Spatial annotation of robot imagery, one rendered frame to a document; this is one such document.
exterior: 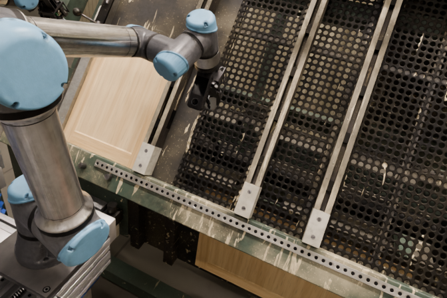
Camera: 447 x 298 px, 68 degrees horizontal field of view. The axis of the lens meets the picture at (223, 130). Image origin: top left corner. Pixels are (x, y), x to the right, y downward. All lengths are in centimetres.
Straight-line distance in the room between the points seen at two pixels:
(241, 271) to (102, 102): 108
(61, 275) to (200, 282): 132
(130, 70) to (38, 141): 103
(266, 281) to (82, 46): 141
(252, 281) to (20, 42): 157
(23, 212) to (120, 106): 82
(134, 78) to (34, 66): 107
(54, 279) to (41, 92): 56
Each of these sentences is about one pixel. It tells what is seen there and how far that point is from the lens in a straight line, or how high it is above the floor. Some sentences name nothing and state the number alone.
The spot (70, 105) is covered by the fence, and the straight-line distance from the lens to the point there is 170.
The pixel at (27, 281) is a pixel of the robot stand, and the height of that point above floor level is 104.
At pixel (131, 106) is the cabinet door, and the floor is 109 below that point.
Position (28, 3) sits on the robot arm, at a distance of 125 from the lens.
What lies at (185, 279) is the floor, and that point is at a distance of 220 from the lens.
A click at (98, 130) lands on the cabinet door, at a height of 97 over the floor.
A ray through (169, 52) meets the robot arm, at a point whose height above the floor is 157.
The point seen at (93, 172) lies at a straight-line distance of 155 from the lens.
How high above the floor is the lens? 183
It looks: 31 degrees down
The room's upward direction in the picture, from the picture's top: 9 degrees clockwise
